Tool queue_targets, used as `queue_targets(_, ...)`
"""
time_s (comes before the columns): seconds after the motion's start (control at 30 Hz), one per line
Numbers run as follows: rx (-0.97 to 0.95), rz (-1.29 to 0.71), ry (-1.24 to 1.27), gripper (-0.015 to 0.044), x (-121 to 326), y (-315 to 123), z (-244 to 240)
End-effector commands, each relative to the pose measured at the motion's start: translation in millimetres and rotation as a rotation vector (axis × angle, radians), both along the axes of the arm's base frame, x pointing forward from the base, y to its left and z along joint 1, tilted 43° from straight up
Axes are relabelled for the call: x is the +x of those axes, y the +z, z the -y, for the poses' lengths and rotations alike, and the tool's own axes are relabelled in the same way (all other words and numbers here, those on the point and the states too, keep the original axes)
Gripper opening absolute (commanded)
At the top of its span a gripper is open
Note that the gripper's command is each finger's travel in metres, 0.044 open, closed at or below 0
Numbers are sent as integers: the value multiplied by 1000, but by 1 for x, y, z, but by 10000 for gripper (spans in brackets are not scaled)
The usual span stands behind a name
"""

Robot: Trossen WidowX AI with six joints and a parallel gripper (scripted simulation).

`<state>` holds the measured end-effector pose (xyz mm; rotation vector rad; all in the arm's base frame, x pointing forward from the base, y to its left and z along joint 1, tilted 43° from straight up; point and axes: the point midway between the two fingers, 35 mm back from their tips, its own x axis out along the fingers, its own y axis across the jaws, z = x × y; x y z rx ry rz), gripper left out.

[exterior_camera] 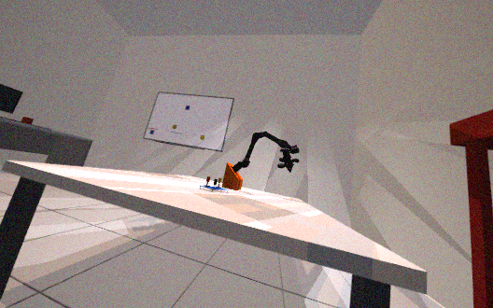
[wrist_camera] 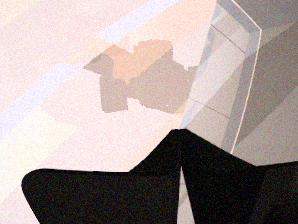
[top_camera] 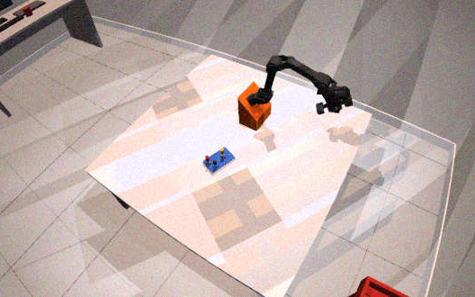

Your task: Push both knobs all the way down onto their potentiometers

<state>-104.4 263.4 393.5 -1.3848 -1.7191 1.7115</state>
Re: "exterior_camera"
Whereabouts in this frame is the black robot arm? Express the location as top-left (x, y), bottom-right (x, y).
top-left (231, 132), bottom-right (299, 173)

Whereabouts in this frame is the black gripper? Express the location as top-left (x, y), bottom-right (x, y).
top-left (277, 155), bottom-right (299, 173)

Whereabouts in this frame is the blue circuit board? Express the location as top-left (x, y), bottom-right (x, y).
top-left (200, 176), bottom-right (228, 192)

